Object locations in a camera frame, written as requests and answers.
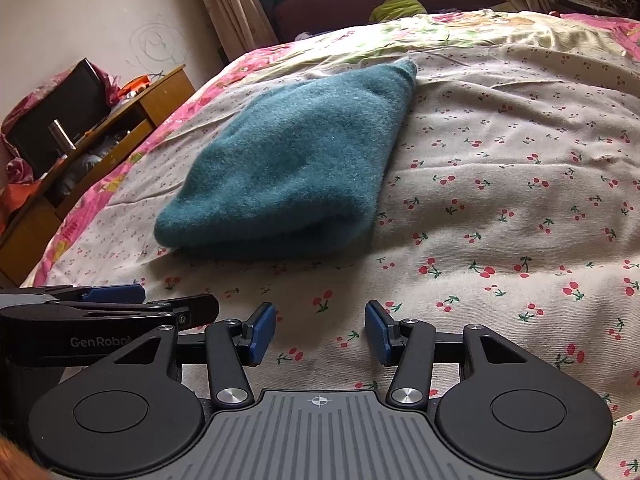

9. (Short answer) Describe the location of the pink floral quilt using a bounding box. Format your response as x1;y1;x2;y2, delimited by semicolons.
22;10;640;286

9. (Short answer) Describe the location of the teal fuzzy sweater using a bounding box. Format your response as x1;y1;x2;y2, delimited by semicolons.
154;57;418;261

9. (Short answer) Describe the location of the metal flask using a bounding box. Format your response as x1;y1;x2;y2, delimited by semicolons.
48;120;76;153

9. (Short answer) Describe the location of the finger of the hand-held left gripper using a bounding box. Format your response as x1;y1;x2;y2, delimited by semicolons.
0;284;147;308
75;294;220;332

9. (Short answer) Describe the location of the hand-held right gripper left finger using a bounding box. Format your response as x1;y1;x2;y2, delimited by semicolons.
107;302;277;407

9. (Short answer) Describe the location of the orange packet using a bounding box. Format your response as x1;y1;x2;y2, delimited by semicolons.
117;74;152;102

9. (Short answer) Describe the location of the wooden nightstand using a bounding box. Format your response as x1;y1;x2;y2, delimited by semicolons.
0;64;196;286

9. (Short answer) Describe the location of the pink floral cloth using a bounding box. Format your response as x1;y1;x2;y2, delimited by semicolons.
0;67;123;186

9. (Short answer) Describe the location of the cherry print bed sheet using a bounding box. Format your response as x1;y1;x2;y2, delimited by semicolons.
45;42;640;480

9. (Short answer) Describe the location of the yellow-green cloth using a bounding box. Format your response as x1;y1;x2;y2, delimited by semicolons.
370;0;427;22

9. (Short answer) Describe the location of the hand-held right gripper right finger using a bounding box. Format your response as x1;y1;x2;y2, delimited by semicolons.
365;300;536;407

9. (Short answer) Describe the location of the black monitor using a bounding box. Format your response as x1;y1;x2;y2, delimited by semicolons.
6;58;113;173

